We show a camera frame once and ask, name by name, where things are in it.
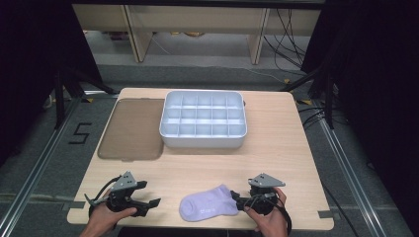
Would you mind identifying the translucent brown plastic lid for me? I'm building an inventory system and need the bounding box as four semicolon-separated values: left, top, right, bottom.
97;98;166;162

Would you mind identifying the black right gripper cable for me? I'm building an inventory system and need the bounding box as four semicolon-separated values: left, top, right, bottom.
250;193;293;235

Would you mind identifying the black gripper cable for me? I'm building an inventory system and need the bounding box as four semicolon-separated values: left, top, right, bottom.
250;193;293;235
84;176;123;209

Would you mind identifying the purple sock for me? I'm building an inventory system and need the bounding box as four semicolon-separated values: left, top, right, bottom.
178;184;240;222

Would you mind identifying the person's right hand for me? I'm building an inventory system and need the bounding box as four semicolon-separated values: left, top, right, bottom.
244;187;290;232

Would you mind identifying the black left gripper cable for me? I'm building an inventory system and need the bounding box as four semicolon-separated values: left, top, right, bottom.
84;176;123;209

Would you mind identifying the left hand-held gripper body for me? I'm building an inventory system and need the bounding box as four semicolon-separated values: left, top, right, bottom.
106;171;149;217

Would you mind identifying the person's left hand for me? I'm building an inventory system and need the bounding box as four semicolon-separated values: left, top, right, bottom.
88;201;138;231

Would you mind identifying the black curtain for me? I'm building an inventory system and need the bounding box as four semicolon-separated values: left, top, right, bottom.
0;0;104;167
300;0;419;228

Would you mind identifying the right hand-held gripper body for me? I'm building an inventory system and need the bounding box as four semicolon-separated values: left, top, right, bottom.
244;173;287;217

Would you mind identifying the beige wooden desk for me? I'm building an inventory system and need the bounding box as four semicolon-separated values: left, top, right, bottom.
72;3;322;65

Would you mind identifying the aluminium floor rail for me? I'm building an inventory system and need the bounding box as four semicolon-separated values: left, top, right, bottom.
318;118;387;237
0;98;82;233

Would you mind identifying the black metal stand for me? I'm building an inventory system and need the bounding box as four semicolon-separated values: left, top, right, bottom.
53;67;121;130
280;63;336;130

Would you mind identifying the white divided storage box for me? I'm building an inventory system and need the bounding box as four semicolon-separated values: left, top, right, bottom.
159;89;248;149

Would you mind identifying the bundle of black cables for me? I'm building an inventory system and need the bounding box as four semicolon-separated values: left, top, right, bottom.
263;8;311;71

